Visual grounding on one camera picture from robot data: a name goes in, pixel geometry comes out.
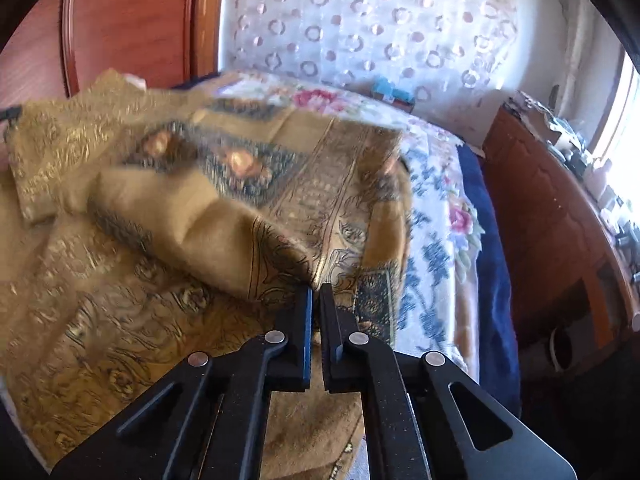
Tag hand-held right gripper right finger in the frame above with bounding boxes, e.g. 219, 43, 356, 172
319, 283, 577, 480

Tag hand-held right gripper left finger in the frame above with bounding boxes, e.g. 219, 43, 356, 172
50, 286, 314, 480

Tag golden patterned cloth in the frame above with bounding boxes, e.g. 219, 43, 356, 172
0, 67, 413, 480

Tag white floral bedsheet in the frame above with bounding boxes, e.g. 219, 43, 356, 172
215, 72, 486, 376

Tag white mug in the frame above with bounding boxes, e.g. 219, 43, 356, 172
548, 327, 577, 373

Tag wooden desk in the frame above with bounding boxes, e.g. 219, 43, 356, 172
480, 105, 640, 376

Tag small blue box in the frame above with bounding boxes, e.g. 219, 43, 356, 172
372, 77, 416, 111

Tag pile of small desk things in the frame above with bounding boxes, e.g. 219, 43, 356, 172
505, 87, 640, 281

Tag white curtain with circles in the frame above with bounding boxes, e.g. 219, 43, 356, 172
217, 0, 531, 126

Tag window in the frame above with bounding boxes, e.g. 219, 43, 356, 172
595, 52, 640, 171

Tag wooden wardrobe doors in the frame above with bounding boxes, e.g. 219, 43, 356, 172
0, 0, 228, 111

